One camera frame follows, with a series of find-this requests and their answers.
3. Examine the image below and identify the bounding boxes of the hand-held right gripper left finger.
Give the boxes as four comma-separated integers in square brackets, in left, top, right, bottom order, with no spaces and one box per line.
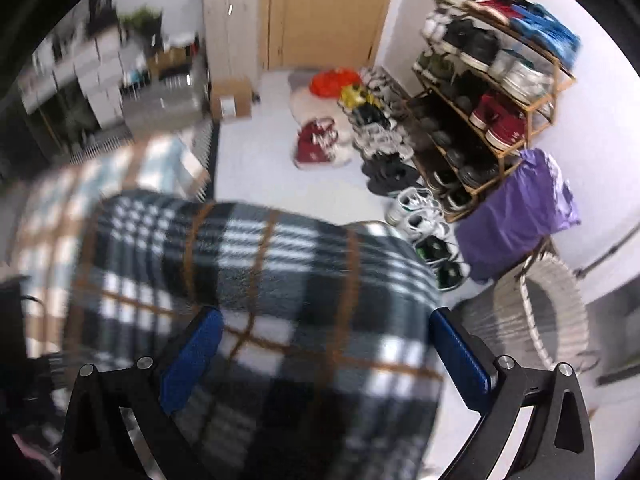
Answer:
[60,306,225,480]

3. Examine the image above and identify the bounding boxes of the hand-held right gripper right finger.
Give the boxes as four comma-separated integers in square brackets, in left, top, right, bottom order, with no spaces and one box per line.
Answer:
[429,307,596,480]

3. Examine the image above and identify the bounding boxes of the plaid fleece-lined jacket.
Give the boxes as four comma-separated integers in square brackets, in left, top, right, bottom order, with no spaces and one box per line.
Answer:
[62,190,446,480]

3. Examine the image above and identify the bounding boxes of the white wicker basket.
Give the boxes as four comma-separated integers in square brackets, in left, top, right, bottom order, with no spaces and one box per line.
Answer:
[492,252,591,371]

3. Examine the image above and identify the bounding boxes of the purple cloth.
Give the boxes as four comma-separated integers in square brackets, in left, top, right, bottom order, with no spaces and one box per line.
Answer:
[455,149,582,283]

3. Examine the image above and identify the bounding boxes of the checked bed sheet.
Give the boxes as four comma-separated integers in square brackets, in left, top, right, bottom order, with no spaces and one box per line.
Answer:
[10,135,213,361]

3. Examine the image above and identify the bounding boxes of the row of floor shoes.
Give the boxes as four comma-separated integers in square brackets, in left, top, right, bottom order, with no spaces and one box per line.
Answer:
[340,67,473,291]

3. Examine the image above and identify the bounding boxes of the red shoe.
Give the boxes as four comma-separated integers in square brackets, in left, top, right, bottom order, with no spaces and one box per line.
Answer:
[302,116,340,148]
[295,127,331,166]

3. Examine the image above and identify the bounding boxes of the silver suitcase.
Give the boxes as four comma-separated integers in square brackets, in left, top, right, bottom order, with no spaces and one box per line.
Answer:
[122,67,208,133]

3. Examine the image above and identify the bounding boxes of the cardboard box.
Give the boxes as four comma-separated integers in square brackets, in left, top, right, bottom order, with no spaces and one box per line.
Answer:
[210,77,253,123]

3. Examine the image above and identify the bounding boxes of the wooden shoe rack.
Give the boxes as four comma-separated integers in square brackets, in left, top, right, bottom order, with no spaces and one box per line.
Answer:
[412,0,576,223]

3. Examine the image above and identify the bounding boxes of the shoes on rack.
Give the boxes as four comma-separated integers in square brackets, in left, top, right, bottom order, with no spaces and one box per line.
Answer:
[417,0,583,211]

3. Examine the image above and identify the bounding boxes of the orange-red bag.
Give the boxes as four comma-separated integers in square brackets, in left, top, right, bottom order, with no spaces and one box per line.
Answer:
[309,67,362,97]

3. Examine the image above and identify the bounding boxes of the white drawer cabinet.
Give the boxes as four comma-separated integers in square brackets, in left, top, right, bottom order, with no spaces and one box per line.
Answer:
[20,25,131,131]

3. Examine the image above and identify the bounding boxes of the beige tall cabinet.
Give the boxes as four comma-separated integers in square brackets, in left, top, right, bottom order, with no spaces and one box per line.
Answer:
[202,0,263,83]

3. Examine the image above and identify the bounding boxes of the green plant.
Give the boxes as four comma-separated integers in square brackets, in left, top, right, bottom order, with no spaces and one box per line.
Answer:
[120,7,163,36]

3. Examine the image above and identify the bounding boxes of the wooden door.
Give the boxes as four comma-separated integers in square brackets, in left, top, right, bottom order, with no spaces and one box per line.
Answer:
[260,0,401,73]

